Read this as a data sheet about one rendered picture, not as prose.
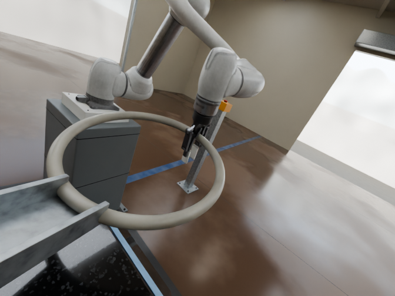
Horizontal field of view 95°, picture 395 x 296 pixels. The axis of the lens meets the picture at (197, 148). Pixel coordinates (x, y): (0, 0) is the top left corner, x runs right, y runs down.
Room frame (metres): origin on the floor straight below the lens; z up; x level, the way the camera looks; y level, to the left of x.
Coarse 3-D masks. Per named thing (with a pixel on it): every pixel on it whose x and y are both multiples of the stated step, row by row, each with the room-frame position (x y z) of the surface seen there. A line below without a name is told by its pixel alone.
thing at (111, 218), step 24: (96, 120) 0.53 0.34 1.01; (168, 120) 0.70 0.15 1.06; (48, 168) 0.30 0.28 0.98; (216, 168) 0.52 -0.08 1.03; (72, 192) 0.27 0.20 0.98; (216, 192) 0.41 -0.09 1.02; (120, 216) 0.26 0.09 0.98; (144, 216) 0.28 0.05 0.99; (168, 216) 0.29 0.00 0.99; (192, 216) 0.32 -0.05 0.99
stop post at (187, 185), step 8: (224, 104) 1.77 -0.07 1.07; (224, 112) 1.82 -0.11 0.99; (216, 120) 1.80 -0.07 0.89; (216, 128) 1.81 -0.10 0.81; (208, 136) 1.80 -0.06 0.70; (200, 152) 1.81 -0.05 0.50; (200, 160) 1.79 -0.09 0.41; (192, 168) 1.82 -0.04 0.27; (200, 168) 1.85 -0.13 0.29; (192, 176) 1.79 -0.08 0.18; (184, 184) 1.82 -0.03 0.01; (192, 184) 1.84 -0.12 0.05
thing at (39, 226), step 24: (0, 192) 0.19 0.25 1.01; (24, 192) 0.21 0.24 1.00; (48, 192) 0.25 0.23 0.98; (0, 216) 0.18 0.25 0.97; (24, 216) 0.20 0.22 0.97; (48, 216) 0.22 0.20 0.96; (72, 216) 0.24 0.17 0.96; (96, 216) 0.24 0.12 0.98; (0, 240) 0.15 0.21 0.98; (24, 240) 0.16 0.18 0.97; (48, 240) 0.16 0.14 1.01; (72, 240) 0.19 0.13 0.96; (0, 264) 0.11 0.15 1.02; (24, 264) 0.13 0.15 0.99
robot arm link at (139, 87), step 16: (192, 0) 1.00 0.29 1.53; (208, 0) 1.08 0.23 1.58; (176, 16) 1.03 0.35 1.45; (160, 32) 1.07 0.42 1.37; (176, 32) 1.08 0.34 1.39; (160, 48) 1.09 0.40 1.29; (144, 64) 1.12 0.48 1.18; (128, 80) 1.11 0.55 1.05; (144, 80) 1.14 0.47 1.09; (128, 96) 1.13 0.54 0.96; (144, 96) 1.20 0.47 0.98
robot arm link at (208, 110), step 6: (198, 96) 0.63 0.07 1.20; (198, 102) 0.63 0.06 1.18; (204, 102) 0.61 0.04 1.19; (210, 102) 0.61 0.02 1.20; (216, 102) 0.63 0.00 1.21; (198, 108) 0.63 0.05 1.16; (204, 108) 0.62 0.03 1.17; (210, 108) 0.62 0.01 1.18; (216, 108) 0.64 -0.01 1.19; (204, 114) 0.62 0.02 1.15; (210, 114) 0.63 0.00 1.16
